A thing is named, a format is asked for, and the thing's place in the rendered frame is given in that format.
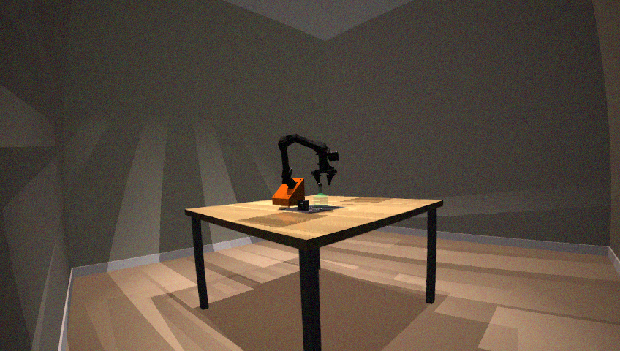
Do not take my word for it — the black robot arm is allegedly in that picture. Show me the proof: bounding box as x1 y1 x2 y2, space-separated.
278 134 339 189

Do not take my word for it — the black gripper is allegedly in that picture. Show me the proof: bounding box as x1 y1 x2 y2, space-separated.
311 161 337 185

